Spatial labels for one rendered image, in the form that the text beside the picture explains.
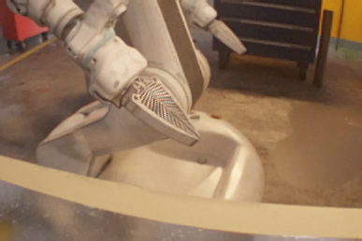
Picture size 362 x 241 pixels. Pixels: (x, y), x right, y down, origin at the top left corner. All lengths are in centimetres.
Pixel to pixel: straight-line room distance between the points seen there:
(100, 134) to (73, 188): 50
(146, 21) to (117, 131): 25
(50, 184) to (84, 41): 25
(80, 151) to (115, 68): 40
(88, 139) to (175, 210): 57
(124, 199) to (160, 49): 43
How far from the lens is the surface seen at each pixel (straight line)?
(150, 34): 60
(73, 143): 77
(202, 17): 81
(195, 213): 19
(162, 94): 46
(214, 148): 89
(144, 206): 19
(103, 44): 43
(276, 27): 218
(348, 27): 350
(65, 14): 46
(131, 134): 65
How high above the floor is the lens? 85
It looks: 31 degrees down
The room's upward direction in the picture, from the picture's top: straight up
